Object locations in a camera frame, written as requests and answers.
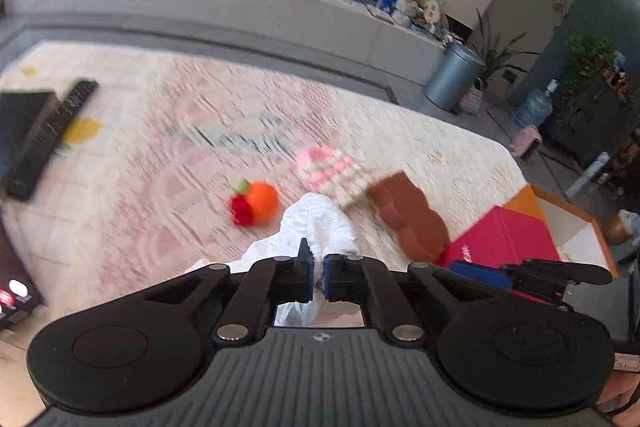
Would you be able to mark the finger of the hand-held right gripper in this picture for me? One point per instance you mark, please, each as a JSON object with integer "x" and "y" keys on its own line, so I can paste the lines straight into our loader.
{"x": 480, "y": 274}

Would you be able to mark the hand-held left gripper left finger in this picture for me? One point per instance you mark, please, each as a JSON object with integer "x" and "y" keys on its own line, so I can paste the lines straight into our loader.
{"x": 306, "y": 274}

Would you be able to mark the pink lace patterned tablecloth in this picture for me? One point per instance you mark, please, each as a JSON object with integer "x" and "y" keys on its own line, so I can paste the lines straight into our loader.
{"x": 150, "y": 132}

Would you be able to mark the long leaf potted plant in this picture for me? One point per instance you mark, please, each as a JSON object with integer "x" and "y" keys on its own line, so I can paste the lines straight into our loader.
{"x": 500, "y": 52}

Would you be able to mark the white marble television console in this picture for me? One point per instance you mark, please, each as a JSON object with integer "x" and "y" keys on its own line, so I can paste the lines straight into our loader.
{"x": 225, "y": 7}

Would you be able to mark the woven pink handbag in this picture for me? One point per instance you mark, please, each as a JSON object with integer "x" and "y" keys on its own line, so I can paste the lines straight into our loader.
{"x": 472, "y": 99}

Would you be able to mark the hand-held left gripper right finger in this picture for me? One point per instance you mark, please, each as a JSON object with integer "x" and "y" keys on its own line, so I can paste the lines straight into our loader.
{"x": 330, "y": 276}

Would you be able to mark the orange fruit plush toy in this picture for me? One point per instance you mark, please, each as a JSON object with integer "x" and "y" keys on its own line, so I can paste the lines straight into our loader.
{"x": 260, "y": 202}

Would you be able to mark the white spray bottle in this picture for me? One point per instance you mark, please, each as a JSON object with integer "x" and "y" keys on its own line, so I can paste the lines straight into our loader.
{"x": 595, "y": 167}

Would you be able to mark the black remote control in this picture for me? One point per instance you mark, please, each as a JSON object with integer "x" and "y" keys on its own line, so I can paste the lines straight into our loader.
{"x": 55, "y": 134}

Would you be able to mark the pink white cake plush toy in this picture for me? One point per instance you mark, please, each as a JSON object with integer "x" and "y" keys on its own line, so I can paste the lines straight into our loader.
{"x": 327, "y": 174}

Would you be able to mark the black electronic box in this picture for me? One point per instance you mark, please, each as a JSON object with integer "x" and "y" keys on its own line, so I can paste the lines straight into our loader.
{"x": 17, "y": 267}

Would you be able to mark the dark grey sideboard cabinet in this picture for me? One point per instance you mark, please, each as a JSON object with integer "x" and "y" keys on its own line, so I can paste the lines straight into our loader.
{"x": 585, "y": 132}

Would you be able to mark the brown chocolate plush toy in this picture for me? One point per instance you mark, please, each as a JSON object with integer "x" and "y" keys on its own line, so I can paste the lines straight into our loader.
{"x": 407, "y": 217}

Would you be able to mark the grey blue pedal trash can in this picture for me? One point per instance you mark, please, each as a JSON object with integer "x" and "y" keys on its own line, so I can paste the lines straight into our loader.
{"x": 452, "y": 79}

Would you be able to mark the red lidded clear box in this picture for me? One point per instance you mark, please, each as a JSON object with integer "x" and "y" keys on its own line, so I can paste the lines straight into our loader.
{"x": 500, "y": 239}

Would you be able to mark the blue water jug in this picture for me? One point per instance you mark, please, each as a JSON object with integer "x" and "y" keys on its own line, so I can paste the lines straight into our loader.
{"x": 534, "y": 107}

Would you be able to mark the bushy green potted plant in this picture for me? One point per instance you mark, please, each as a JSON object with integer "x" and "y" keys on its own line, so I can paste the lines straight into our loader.
{"x": 590, "y": 62}

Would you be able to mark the orange cardboard box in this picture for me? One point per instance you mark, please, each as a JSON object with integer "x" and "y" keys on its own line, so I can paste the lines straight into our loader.
{"x": 575, "y": 227}

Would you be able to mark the white cloth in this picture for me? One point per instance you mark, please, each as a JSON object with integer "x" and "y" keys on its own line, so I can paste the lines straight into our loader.
{"x": 315, "y": 222}

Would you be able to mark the black flat tablet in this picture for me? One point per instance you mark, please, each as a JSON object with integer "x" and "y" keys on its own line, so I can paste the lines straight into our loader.
{"x": 22, "y": 127}

